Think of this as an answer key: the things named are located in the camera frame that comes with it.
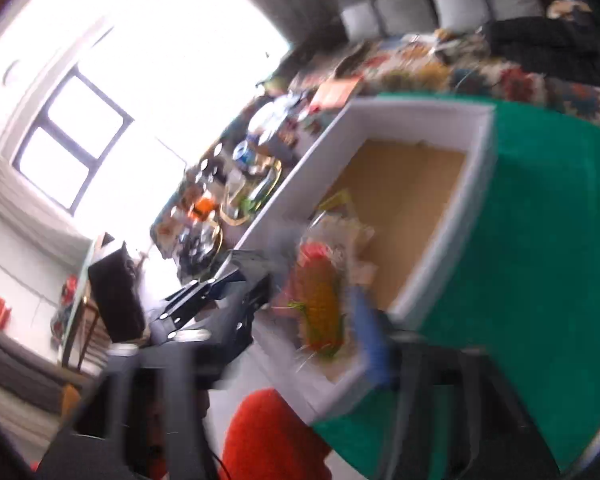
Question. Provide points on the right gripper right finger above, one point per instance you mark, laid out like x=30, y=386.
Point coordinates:
x=492, y=435

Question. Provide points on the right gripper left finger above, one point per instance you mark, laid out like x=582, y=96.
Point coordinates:
x=145, y=403

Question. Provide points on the orange bottle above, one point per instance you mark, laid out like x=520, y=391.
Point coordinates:
x=202, y=208

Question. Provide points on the hand in red glove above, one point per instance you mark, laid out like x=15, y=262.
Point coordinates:
x=267, y=440

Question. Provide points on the grey pillow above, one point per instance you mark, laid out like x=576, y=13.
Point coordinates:
x=401, y=17
x=460, y=2
x=508, y=9
x=360, y=21

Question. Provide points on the white cardboard box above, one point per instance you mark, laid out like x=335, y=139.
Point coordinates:
x=417, y=171

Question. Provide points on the orange sausage snack packet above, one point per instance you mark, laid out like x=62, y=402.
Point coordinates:
x=324, y=263

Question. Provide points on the grey pillow centre right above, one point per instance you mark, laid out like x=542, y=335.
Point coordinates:
x=460, y=2

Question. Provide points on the black puffer jacket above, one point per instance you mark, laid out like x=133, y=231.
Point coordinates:
x=556, y=48

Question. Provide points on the gold rimmed tray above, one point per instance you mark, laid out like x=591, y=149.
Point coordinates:
x=244, y=196

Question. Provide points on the grey pillow centre left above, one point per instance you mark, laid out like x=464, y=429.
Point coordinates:
x=401, y=17

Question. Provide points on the grey pillow far left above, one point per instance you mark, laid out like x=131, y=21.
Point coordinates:
x=360, y=21

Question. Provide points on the green satin tablecloth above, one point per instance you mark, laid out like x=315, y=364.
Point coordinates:
x=526, y=291

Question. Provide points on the grey pillow far right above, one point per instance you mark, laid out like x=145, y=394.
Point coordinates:
x=508, y=9

